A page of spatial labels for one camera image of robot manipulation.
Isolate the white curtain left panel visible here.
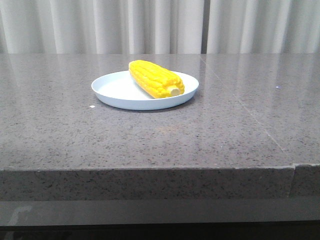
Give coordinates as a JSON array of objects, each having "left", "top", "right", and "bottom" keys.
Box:
[{"left": 0, "top": 0, "right": 206, "bottom": 54}]

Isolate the yellow corn cob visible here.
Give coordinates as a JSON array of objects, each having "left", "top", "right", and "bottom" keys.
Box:
[{"left": 128, "top": 60, "right": 185, "bottom": 99}]

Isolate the light blue round plate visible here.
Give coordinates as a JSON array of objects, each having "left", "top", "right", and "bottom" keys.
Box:
[{"left": 91, "top": 70, "right": 199, "bottom": 111}]

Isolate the white curtain right panel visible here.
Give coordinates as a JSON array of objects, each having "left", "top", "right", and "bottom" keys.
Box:
[{"left": 201, "top": 0, "right": 320, "bottom": 54}]

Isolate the white curtain panel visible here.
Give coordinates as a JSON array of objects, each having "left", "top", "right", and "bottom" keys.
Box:
[
  {"left": 201, "top": 0, "right": 320, "bottom": 54},
  {"left": 0, "top": 0, "right": 206, "bottom": 54}
]

